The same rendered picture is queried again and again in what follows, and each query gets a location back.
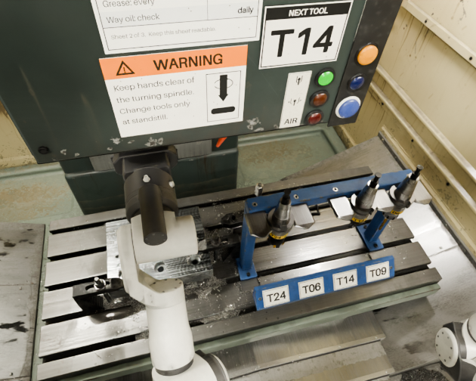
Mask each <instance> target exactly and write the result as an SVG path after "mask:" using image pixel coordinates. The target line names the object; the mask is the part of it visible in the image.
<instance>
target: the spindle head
mask: <svg viewBox="0 0 476 381"><path fill-rule="evenodd" d="M332 1H343V0H263V2H262V11H261V27H260V35H259V40H256V41H247V42H231V43H224V44H215V45H199V46H190V47H182V48H167V49H158V50H149V51H133V52H125V53H117V54H105V51H104V47H103V43H102V40H101V37H100V32H99V29H98V26H97V21H96V18H95V15H94V9H93V7H92V3H91V0H0V101H1V103H2V105H3V106H4V108H5V109H6V111H7V113H8V115H9V116H10V118H11V120H12V122H13V123H14V125H15V127H16V128H17V130H18V132H19V133H20V136H21V137H22V139H23V140H24V142H25V144H26V145H27V147H28V149H29V151H30V153H31V154H32V155H33V156H34V158H35V159H36V162H37V163H38V164H45V163H55V162H60V161H66V160H75V159H81V158H86V157H92V156H102V155H107V154H113V153H123V152H128V151H133V150H143V149H149V148H154V147H164V146H170V145H176V144H185V143H190V142H196V141H206V140H212V139H217V138H227V137H233V136H238V135H247V134H253V133H259V132H269V131H274V130H280V120H281V115H282V110H283V102H284V97H285V93H286V85H287V80H288V76H289V73H299V72H306V71H312V74H311V79H310V83H309V86H308V92H307V96H306V99H305V103H304V109H303V112H302V116H301V122H300V125H298V126H293V127H287V128H281V129H290V128H295V127H300V126H306V125H307V124H306V122H305V117H306V115H308V114H309V113H310V112H311V111H313V110H322V111H323V115H324V117H323V119H322V121H321V122H320V123H318V124H321V123H327V122H329V118H330V115H331V112H332V109H333V105H334V103H335V99H336V96H337V93H338V89H339V86H340V84H341V80H342V77H343V74H344V71H345V67H346V64H347V62H348V57H349V54H350V52H351V48H352V45H353V42H354V37H355V35H356V31H357V28H358V25H359V22H360V18H361V15H362V13H363V8H364V5H365V3H366V0H353V3H352V6H351V11H350V14H349V17H348V22H347V24H346V27H345V32H344V35H343V38H342V43H341V45H340V49H339V51H338V56H337V59H336V60H335V61H328V62H321V63H308V64H300V65H293V66H286V67H273V68H265V69H259V68H258V67H259V59H260V51H261V37H262V28H263V20H264V6H271V5H290V4H301V3H312V2H332ZM238 45H248V48H247V60H246V81H245V93H244V105H243V121H239V122H229V123H222V124H217V125H206V126H200V127H195V128H188V129H178V130H172V131H167V132H156V133H150V134H145V135H134V136H128V137H123V138H122V137H121V135H120V131H119V127H118V124H117V121H116V117H115V113H114V111H113V106H112V103H111V100H110V96H109V92H108V90H107V85H106V83H105V79H104V75H103V72H102V69H101V66H100V61H99V59H101V58H109V57H124V56H133V55H141V54H157V53H165V52H173V51H189V50H197V49H205V48H220V47H229V46H238ZM327 67H329V68H333V69H334V71H335V79H334V81H333V82H332V83H331V84H330V85H328V86H326V87H323V88H321V87H318V86H317V85H316V84H315V77H316V75H317V74H318V73H319V72H320V71H321V70H322V69H324V68H327ZM319 90H326V91H328V92H329V100H328V101H327V102H326V103H325V104H324V105H323V106H322V107H312V106H311V104H310V98H311V96H312V94H313V93H315V92H316V91H319Z"/></svg>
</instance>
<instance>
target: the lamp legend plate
mask: <svg viewBox="0 0 476 381"><path fill-rule="evenodd" d="M311 74H312V71H306V72H299V73H289V76H288V80H287V85H286V93H285V97H284V102H283V110H282V115H281V120H280V129H281V128H287V127H293V126H298V125H300V122H301V116H302V112H303V109H304V103H305V99H306V96H307V92H308V86H309V83H310V79H311Z"/></svg>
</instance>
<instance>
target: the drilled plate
mask: <svg viewBox="0 0 476 381"><path fill-rule="evenodd" d="M185 215H192V216H193V220H194V222H195V229H196V233H197V235H196V237H198V238H197V242H198V241H199V242H200V241H202V240H205V239H206V236H205V232H204V229H203V225H202V219H201V216H200V212H199V207H198V206H196V207H192V208H187V209H179V210H178V215H177V217H180V216H185ZM130 224H131V223H130V222H129V221H128V220H127V219H125V220H120V221H112V222H108V223H106V237H107V278H110V277H111V276H112V277H118V278H120V279H122V271H120V272H121V273H119V269H120V270H121V265H120V260H119V253H118V245H117V232H116V233H115V231H117V230H118V229H119V227H120V226H122V225H130ZM115 234H116V235H115ZM199 242H198V243H199ZM198 253H200V254H198ZM198 253H197V254H198V255H197V254H196V255H195V254H193V255H189V259H188V260H189V261H188V262H189V263H190V264H189V265H188V264H187V260H185V259H186V258H187V257H186V256H182V257H177V258H173V259H165V260H160V261H156V262H150V263H149V262H148V263H143V264H139V268H140V269H141V270H142V271H144V272H146V273H147V274H149V275H150V276H152V277H154V278H156V279H158V280H161V279H167V278H176V279H179V280H182V281H183V283H189V282H192V281H196V280H202V279H206V278H210V277H213V267H212V262H211V258H210V255H209V252H198ZM199 255H202V256H201V258H200V257H199ZM114 256H115V258H114ZM200 259H201V260H200ZM113 260H114V261H113ZM162 261H164V262H162ZM199 262H200V263H199ZM118 263H119V265H118ZM117 265H118V267H117ZM151 265H152V267H151ZM145 267H146V268H145ZM167 269H168V270H167ZM163 272H164V273H163ZM117 275H118V276H117ZM109 295H110V297H111V299H117V298H120V297H124V296H130V295H129V294H128V293H127V292H126V291H125V287H123V288H122V289H120V290H117V291H113V292H110V293H109Z"/></svg>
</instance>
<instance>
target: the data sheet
mask: <svg viewBox="0 0 476 381"><path fill-rule="evenodd" d="M262 2H263V0H91V3H92V7H93V9H94V15H95V18H96V21H97V26H98V29H99V32H100V37H101V40H102V43H103V47H104V51H105V54H117V53H125V52H133V51H149V50H158V49H167V48H182V47H190V46H199V45H215V44H224V43H231V42H247V41H256V40H259V35H260V27H261V11H262Z"/></svg>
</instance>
